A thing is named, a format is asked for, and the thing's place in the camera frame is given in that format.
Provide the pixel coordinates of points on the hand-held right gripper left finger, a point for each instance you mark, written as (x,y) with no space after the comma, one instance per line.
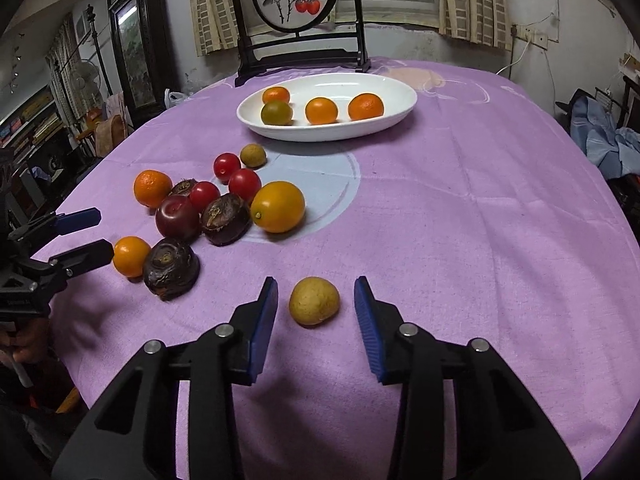
(262,325)

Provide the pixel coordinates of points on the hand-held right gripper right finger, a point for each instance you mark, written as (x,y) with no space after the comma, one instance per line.
(369,325)

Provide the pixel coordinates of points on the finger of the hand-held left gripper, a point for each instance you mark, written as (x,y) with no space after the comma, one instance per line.
(77,219)
(92,255)

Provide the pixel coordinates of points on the round orange kumquat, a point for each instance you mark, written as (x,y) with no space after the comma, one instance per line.
(131,256)
(321,110)

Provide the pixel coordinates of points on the large yellow-brown longan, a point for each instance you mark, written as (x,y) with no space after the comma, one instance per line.
(314,301)

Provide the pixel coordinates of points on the white oval plate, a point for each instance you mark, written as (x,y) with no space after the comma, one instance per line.
(350,130)

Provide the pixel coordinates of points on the person's left hand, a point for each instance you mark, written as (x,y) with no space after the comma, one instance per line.
(27,342)

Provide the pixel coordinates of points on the dark brown water chestnut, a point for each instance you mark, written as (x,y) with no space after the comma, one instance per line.
(182,187)
(226,219)
(171,268)

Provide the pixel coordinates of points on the orange mandarin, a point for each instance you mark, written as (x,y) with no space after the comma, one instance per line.
(366,107)
(152,188)

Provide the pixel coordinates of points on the wooden chair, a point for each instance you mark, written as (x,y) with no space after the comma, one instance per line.
(107,135)

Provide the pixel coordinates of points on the dark red tomato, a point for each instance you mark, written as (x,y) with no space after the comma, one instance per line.
(176,217)

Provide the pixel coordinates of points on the bookshelf with books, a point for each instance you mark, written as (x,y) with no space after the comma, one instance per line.
(30,125)

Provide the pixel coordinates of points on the large yellow-orange citrus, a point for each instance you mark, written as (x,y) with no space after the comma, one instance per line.
(278,206)

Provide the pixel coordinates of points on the red cherry tomato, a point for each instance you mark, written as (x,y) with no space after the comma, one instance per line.
(227,166)
(204,195)
(244,184)

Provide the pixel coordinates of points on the purple tablecloth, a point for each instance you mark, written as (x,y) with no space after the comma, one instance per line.
(450,220)

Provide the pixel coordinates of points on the standing fan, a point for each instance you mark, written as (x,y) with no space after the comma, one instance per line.
(84,82)

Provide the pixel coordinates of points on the white plastic bag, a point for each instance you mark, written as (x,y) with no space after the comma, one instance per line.
(175,98)

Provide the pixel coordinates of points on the small brown longan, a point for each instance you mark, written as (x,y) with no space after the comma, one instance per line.
(253,155)

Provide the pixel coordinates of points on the green-tinged mandarin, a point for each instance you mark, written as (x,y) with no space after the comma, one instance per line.
(276,113)

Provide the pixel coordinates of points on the small orange kumquat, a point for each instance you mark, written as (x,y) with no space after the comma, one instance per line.
(276,95)

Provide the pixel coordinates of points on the checked beige curtain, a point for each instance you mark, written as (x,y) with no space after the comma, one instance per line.
(475,0)
(210,5)

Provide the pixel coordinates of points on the blue cloth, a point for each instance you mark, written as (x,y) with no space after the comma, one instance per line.
(605,135)

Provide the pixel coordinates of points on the wall power outlet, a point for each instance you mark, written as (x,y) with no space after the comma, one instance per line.
(534,37)

